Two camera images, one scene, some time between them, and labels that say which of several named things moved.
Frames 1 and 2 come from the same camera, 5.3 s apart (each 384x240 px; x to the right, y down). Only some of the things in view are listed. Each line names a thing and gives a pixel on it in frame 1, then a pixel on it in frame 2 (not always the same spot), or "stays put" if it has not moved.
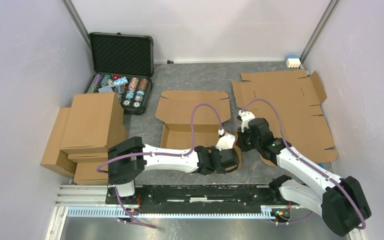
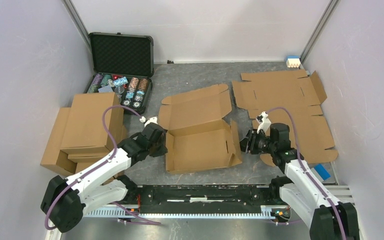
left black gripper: [214, 149] -> [162, 150]
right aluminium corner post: [317, 33] stays put
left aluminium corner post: [80, 24] stays put
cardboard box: [175, 108] stays put
